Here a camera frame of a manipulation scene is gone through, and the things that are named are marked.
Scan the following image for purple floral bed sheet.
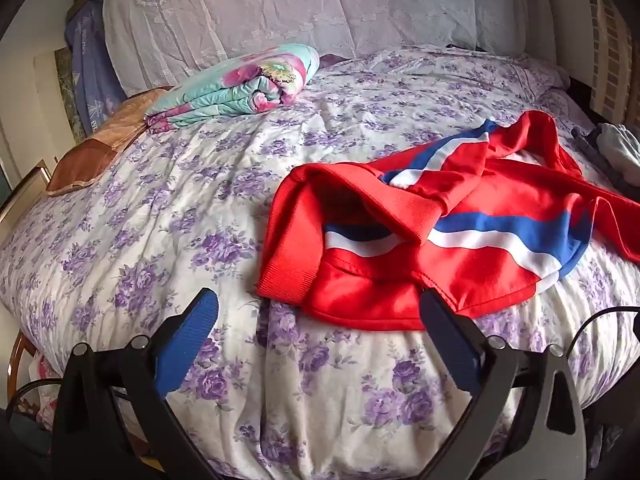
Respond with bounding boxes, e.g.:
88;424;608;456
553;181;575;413
0;45;640;480

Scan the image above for folded teal floral blanket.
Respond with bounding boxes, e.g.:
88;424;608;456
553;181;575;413
144;44;321;133

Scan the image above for blue patterned cloth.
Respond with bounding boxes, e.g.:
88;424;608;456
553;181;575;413
65;0;128;141

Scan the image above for white embroidered headboard cover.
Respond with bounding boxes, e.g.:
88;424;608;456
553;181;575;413
102;0;531;96

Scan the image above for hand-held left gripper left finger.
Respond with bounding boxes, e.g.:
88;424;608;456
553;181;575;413
51;287;221;480

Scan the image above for beige checked cushion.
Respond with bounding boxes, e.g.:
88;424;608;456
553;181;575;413
582;0;640;126

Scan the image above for black cable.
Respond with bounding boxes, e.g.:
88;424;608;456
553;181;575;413
10;379;63;411
562;305;640;356

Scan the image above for dark object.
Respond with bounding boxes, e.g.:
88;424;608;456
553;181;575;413
571;127;640;196

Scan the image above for grey cloth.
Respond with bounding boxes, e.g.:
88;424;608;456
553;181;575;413
595;124;640;188

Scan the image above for brown satin pillow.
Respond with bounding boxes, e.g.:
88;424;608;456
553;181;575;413
46;87;171;197

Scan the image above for red pants with striped band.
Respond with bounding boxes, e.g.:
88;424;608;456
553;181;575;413
256;110;640;332

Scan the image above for wooden chair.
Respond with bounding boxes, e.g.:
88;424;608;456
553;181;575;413
7;332;38;411

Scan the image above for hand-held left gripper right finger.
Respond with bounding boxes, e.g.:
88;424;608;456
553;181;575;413
419;289;587;480

